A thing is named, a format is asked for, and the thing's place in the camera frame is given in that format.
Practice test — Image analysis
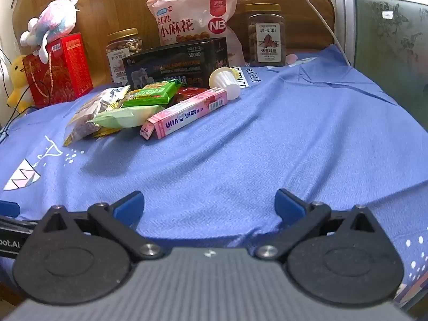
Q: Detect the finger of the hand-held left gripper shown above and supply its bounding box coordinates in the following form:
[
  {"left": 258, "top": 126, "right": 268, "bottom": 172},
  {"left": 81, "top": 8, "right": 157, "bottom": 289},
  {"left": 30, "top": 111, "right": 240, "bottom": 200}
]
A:
[{"left": 0, "top": 201, "right": 37, "bottom": 232}]

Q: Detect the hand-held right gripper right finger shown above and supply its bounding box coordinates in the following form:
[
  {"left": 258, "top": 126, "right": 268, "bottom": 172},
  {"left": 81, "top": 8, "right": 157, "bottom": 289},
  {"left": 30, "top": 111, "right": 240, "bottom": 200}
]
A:
[{"left": 255, "top": 189, "right": 385, "bottom": 263}]

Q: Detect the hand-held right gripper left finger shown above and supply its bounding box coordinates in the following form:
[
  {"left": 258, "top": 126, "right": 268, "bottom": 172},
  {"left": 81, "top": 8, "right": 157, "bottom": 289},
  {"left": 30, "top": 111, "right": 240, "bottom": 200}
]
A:
[{"left": 37, "top": 190, "right": 168, "bottom": 263}]

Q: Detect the pale green snack packet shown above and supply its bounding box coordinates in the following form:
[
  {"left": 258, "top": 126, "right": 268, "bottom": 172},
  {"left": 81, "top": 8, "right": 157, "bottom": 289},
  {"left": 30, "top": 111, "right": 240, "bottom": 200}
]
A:
[{"left": 87, "top": 105, "right": 166, "bottom": 128}]

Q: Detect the clear nut packet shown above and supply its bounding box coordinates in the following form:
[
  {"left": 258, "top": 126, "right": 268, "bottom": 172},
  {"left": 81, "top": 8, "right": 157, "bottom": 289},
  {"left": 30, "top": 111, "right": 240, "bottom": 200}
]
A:
[{"left": 63, "top": 85, "right": 131, "bottom": 147}]

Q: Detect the long pink candy box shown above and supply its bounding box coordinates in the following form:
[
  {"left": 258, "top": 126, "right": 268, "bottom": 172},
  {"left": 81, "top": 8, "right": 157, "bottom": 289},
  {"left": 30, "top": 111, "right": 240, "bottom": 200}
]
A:
[{"left": 139, "top": 87, "right": 228, "bottom": 140}]

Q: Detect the bright green snack packet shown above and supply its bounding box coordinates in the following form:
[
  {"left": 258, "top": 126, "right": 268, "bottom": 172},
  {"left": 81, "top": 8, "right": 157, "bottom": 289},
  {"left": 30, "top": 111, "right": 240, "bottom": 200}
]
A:
[{"left": 122, "top": 80, "right": 183, "bottom": 108}]

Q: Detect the red snack packet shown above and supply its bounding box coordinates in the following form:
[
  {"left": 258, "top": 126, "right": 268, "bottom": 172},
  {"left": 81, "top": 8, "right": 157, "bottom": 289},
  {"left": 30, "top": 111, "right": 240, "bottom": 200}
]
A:
[{"left": 174, "top": 86, "right": 209, "bottom": 104}]

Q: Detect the white jelly cup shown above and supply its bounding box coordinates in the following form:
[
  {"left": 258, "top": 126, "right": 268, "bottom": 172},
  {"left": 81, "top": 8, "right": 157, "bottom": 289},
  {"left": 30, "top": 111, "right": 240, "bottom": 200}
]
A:
[{"left": 209, "top": 67, "right": 240, "bottom": 101}]

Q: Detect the black tin box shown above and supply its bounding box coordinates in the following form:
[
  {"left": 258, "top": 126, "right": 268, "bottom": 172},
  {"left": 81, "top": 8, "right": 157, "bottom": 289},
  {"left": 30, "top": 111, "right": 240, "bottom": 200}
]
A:
[{"left": 122, "top": 37, "right": 230, "bottom": 90}]

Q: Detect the blue printed cloth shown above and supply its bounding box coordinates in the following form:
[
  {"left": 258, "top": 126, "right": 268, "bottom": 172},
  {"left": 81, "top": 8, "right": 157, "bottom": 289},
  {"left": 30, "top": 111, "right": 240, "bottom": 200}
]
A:
[{"left": 0, "top": 43, "right": 428, "bottom": 311}]

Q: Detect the yellow duck plush toy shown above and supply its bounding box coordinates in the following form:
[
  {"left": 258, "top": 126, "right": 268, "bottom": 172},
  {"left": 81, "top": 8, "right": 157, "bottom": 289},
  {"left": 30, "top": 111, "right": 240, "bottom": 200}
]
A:
[{"left": 7, "top": 54, "right": 36, "bottom": 111}]

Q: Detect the red gift box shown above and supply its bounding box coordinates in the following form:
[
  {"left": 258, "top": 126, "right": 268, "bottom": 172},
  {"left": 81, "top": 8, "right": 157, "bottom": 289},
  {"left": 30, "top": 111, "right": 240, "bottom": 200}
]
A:
[{"left": 23, "top": 32, "right": 94, "bottom": 108}]

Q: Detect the peanut jar with gold lid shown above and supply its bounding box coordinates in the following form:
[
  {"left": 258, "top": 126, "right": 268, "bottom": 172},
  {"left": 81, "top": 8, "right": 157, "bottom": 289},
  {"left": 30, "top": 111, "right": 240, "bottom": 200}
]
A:
[{"left": 106, "top": 28, "right": 144, "bottom": 84}]

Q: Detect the pecan jar with gold lid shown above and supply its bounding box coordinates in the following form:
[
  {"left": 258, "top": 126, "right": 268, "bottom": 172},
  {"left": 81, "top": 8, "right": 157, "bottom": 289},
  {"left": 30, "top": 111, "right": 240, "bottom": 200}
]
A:
[{"left": 245, "top": 3, "right": 286, "bottom": 67}]

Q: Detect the frosted glass door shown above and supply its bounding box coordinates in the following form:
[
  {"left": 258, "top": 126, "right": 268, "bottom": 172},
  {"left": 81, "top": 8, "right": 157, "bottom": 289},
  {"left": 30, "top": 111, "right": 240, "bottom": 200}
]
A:
[{"left": 334, "top": 0, "right": 428, "bottom": 124}]

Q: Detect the pink and blue plush toy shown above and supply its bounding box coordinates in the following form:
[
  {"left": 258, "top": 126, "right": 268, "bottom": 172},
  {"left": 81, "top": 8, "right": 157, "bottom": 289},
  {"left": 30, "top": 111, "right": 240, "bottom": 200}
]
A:
[{"left": 19, "top": 0, "right": 80, "bottom": 63}]

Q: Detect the pink snack bag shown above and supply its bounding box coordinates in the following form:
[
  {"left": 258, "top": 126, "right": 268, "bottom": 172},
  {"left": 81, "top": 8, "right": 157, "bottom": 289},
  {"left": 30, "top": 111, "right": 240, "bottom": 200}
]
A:
[{"left": 146, "top": 0, "right": 250, "bottom": 69}]

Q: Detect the wooden board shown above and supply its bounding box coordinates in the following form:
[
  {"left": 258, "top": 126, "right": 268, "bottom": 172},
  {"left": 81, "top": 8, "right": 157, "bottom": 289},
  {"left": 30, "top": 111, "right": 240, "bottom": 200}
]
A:
[{"left": 10, "top": 0, "right": 206, "bottom": 89}]

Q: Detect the black cable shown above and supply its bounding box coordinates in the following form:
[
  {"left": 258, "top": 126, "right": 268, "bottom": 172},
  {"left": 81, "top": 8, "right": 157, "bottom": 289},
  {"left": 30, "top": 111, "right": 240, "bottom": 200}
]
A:
[{"left": 0, "top": 48, "right": 37, "bottom": 134}]

